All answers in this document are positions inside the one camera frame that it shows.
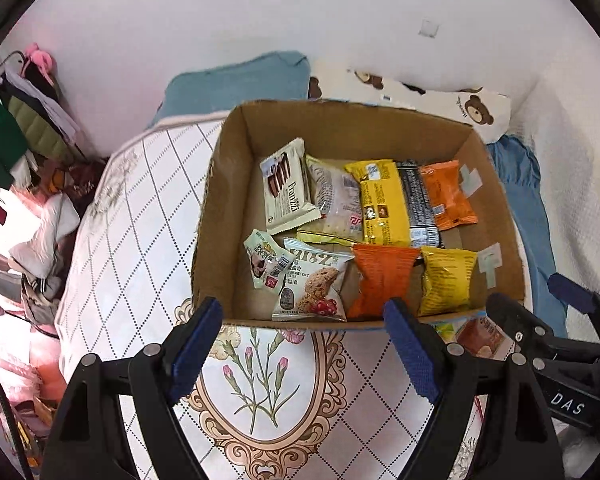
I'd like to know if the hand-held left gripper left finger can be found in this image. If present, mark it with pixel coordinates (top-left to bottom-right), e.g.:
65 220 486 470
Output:
42 296 224 480

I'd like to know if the blue bed sheet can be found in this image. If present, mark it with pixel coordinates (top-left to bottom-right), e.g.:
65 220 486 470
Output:
485 135 568 338

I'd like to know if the orange snack packet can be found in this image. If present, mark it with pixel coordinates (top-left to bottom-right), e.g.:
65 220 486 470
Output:
419 160 479 231
345 244 421 321

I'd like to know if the white textured blanket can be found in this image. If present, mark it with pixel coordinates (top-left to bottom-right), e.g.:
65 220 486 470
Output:
510 67 600 306

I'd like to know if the green jacket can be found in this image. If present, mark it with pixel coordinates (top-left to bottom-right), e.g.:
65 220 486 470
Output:
0 94 28 188

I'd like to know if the white cookie packet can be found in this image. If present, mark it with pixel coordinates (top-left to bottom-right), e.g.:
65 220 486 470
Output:
271 237 356 322

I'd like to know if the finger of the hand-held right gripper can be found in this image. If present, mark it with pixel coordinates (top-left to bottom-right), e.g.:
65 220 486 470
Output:
486 294 556 358
547 272 600 331

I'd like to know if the small pale green snack packet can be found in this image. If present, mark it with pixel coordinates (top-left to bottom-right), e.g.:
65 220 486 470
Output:
243 229 296 296

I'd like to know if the black cable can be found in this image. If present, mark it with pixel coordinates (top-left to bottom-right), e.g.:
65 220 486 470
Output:
0 345 33 480

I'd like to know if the brown snack packet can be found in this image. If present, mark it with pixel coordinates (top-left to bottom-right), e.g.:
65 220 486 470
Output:
455 316 508 361

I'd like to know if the olive puffer vest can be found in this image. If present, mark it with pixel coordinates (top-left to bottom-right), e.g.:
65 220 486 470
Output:
7 95 76 161

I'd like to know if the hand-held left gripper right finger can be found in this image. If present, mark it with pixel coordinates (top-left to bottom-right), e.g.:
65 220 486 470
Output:
382 297 566 480

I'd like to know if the bear print pillow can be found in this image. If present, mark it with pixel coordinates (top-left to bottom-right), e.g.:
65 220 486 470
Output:
307 59 512 143

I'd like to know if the white floral quilted mat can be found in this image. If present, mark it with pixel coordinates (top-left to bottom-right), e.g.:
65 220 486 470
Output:
55 110 536 480

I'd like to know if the white cloth pile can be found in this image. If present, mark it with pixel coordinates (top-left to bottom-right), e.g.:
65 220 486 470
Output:
9 195 81 281

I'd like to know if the blue pillow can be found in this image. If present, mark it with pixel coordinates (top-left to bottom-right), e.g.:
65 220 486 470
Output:
147 50 312 131

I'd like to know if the yellow and black snack packet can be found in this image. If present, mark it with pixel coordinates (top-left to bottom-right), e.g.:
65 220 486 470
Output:
344 159 446 250

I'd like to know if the white chocolate wafer packet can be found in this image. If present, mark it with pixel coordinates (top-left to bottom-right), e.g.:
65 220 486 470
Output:
259 138 323 235

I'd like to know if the cardboard box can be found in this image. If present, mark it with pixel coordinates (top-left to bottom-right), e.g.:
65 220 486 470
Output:
191 100 526 333

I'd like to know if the clear and yellow snack packet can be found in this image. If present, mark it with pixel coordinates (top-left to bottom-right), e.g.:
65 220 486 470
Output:
297 155 366 247

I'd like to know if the pink plush toy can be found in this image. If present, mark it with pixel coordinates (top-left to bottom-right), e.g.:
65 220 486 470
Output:
22 42 58 78

